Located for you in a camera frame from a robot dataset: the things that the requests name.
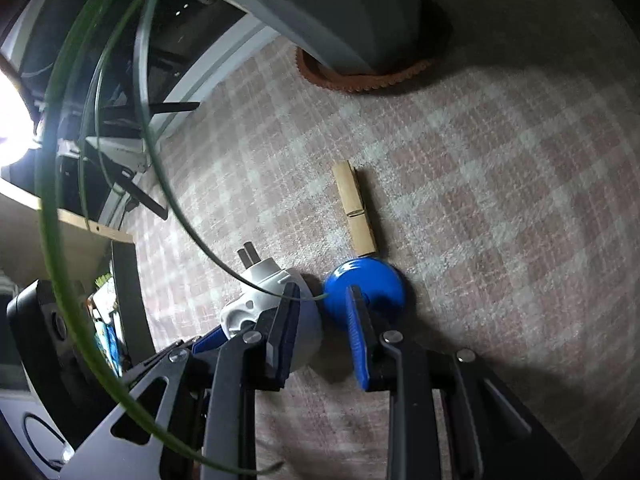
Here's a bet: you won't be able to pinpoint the white power adapter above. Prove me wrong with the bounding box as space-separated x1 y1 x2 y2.
220 242 322 372

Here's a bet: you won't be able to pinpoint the green plant leaves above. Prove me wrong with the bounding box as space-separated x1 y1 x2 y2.
34 0 330 477

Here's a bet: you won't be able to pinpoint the wooden cabinet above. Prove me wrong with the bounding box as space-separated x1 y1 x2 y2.
1 180 141 298

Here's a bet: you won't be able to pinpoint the wooden clothespin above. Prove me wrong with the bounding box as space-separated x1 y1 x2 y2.
332 160 378 257

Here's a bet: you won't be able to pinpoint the black tripod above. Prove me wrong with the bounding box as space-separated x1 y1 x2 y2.
49 101 202 221

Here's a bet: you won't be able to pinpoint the brown pot saucer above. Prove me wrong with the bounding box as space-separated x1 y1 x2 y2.
295 47 434 93

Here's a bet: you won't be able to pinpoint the grey plant pot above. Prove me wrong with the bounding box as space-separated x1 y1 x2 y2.
224 0 421 75

